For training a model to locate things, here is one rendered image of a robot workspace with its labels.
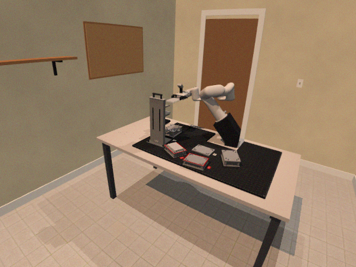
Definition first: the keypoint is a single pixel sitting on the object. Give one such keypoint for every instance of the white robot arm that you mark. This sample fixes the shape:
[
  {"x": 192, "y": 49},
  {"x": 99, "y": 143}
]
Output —
[{"x": 222, "y": 93}]

